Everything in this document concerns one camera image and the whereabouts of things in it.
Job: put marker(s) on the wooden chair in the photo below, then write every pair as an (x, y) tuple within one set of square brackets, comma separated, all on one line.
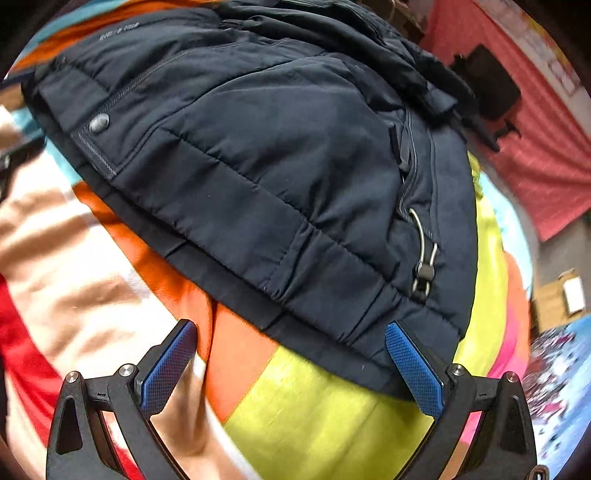
[(551, 300)]

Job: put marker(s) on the colourful patchwork blanket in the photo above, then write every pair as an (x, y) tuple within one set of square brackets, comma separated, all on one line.
[(323, 424)]

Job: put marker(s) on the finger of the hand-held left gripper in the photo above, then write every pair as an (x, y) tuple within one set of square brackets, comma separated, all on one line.
[(21, 154)]

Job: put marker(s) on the black office chair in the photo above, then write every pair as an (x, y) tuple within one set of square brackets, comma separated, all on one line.
[(494, 83)]

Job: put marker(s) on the group of wall certificates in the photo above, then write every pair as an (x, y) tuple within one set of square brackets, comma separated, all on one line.
[(549, 50)]

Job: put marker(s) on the navy padded jacket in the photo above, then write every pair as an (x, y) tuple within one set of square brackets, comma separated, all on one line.
[(277, 161)]

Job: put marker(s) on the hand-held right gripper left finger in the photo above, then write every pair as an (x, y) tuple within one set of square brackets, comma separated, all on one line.
[(168, 364)]

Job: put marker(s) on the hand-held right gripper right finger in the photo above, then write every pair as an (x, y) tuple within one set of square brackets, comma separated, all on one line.
[(413, 369)]

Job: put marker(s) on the pink checked wall cloth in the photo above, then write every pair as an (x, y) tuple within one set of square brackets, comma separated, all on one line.
[(545, 152)]

